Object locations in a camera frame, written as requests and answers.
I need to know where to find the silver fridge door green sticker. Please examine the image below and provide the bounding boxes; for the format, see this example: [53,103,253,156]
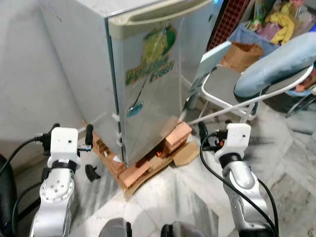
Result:
[107,0,225,167]

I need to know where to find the silver mini fridge body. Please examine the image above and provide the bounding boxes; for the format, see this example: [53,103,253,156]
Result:
[37,0,213,166]

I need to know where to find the red clay brick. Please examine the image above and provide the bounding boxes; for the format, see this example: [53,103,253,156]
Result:
[163,122,193,154]
[91,131,126,178]
[121,160,166,191]

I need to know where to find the brown cardboard sheet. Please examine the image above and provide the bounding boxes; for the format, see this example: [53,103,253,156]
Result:
[81,118,200,198]

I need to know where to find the small black floor object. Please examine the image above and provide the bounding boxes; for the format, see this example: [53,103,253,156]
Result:
[84,164,101,181]

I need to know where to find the white metal folding chair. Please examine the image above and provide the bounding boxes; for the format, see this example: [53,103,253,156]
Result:
[184,41,316,126]

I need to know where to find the reddish brown cloth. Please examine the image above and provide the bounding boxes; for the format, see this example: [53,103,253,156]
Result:
[296,74,316,94]

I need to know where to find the brown paper bag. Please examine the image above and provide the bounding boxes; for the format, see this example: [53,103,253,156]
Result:
[219,41,265,74]

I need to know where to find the black rounded object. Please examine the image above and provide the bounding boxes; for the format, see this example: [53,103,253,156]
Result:
[0,153,16,237]

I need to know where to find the blue fabric basket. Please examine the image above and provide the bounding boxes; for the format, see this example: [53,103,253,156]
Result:
[231,22,279,55]

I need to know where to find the grey robot right leg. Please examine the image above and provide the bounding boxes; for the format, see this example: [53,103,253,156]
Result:
[160,221,210,237]

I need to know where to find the grey robot leg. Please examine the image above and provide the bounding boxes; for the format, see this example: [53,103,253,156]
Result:
[98,217,133,237]
[160,221,210,237]

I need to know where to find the grey robot left leg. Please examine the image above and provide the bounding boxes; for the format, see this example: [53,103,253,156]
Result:
[98,217,133,237]

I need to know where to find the dark red lattice panel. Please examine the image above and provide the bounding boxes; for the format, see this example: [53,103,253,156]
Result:
[206,0,251,51]

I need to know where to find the yellow cloth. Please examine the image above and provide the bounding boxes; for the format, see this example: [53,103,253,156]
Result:
[267,11,296,45]

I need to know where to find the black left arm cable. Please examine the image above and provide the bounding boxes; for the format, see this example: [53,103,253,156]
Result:
[0,137,50,178]

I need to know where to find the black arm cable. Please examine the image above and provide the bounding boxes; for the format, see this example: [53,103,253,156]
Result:
[0,137,50,178]
[199,131,279,237]

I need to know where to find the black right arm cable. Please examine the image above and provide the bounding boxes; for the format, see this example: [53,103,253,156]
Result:
[199,131,279,237]

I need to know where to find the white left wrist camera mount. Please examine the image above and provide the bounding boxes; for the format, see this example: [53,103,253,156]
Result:
[48,127,80,167]

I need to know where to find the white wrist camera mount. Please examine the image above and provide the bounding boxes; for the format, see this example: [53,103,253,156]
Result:
[48,127,80,167]
[215,123,252,159]

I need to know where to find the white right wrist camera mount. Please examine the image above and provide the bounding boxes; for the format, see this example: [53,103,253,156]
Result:
[215,123,252,159]

